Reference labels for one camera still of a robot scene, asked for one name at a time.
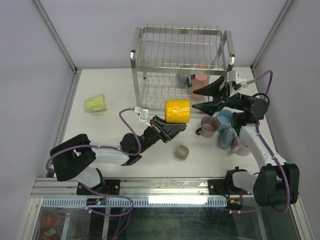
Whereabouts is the small grey-green cup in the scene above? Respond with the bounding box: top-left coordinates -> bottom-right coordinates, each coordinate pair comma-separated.
174,145 -> 190,160

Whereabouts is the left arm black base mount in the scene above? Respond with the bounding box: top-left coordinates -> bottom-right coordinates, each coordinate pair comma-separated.
76,178 -> 121,196

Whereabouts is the yellow enamel mug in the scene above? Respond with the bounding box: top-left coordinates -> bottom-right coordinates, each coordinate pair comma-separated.
164,99 -> 190,124

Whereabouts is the tall pink cup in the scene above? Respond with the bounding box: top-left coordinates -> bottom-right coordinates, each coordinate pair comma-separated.
190,74 -> 209,99

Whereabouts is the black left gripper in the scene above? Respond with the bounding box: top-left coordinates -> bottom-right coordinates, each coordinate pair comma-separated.
137,115 -> 187,154

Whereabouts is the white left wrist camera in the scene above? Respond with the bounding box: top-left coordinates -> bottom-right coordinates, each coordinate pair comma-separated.
134,106 -> 150,126

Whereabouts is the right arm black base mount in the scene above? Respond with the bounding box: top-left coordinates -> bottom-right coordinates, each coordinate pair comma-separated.
207,166 -> 248,198

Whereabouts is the aluminium mounting rail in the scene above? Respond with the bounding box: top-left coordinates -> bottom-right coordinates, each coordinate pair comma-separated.
31,176 -> 300,200

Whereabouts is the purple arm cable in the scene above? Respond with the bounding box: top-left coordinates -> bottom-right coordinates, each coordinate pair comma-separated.
227,69 -> 292,215
46,107 -> 143,173

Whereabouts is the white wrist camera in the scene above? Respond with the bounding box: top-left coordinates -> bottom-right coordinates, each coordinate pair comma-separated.
227,70 -> 248,91
134,106 -> 150,126

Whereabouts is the lilac mug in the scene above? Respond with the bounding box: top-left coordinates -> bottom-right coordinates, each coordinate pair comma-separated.
195,115 -> 219,138
228,136 -> 251,157

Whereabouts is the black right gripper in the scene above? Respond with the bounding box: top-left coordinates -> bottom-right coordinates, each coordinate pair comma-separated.
191,75 -> 250,116

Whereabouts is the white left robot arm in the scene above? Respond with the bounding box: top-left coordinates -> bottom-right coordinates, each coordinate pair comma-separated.
48,115 -> 188,195

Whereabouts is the slotted grey cable duct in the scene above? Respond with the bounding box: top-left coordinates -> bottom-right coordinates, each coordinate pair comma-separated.
42,195 -> 227,208

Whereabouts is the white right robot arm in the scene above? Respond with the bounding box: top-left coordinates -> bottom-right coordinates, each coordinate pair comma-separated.
192,76 -> 300,212

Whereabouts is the stainless steel dish rack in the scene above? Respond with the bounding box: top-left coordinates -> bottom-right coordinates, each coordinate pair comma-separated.
130,25 -> 236,110

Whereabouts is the pale yellow-green mug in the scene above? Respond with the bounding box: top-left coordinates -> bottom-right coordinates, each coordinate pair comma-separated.
84,94 -> 108,113

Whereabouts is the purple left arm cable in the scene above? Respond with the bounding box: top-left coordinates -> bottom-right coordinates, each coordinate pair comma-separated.
46,107 -> 143,173

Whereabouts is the light blue ribbed mug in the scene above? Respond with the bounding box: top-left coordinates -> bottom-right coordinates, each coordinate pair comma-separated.
215,109 -> 236,133

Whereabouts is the dark speckled grey mug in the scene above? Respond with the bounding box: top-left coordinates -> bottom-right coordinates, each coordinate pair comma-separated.
175,73 -> 195,88

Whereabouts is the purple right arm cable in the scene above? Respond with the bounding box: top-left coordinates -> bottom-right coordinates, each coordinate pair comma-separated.
227,69 -> 292,215

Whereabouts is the blue-grey speckled jug mug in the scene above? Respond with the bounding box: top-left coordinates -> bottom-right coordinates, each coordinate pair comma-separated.
218,128 -> 236,150

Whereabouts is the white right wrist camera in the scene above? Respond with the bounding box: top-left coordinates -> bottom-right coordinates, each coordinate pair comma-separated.
227,70 -> 248,91

